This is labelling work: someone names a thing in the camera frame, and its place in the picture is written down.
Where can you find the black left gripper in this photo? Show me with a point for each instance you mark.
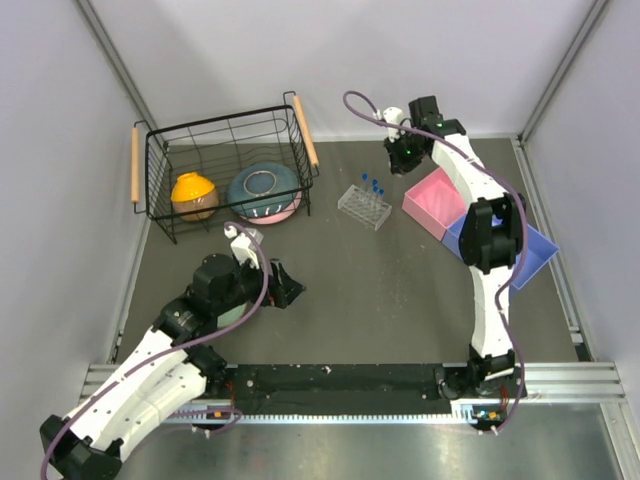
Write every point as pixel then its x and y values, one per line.
pixel 283 288

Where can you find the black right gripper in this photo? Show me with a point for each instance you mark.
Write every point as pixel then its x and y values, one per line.
pixel 396 164

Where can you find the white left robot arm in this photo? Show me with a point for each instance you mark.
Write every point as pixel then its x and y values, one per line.
pixel 172 365

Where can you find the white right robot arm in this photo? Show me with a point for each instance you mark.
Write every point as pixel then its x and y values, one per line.
pixel 492 235

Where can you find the green ceramic bowl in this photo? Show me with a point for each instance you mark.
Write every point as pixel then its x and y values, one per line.
pixel 232 315

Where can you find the pink plastic box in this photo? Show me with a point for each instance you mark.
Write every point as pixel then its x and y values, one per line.
pixel 434 203

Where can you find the clear test tube rack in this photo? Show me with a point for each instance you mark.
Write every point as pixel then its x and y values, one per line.
pixel 357 205

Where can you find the pink ceramic plate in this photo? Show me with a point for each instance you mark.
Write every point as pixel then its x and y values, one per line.
pixel 281 215

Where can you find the orange ceramic bowl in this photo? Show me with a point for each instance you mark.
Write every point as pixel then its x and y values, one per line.
pixel 194 197

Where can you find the blue plastic box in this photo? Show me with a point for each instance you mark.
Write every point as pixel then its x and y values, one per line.
pixel 540 252

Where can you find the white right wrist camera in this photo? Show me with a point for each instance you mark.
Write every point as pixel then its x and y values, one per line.
pixel 395 116

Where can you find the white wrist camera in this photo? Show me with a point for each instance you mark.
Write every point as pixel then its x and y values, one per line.
pixel 395 116
pixel 243 249

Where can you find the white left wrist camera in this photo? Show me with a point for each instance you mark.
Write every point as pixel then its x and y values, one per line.
pixel 243 249

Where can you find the black wire basket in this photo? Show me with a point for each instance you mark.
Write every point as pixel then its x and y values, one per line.
pixel 218 148

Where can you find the aluminium cable rail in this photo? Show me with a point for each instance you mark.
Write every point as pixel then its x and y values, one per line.
pixel 553 383

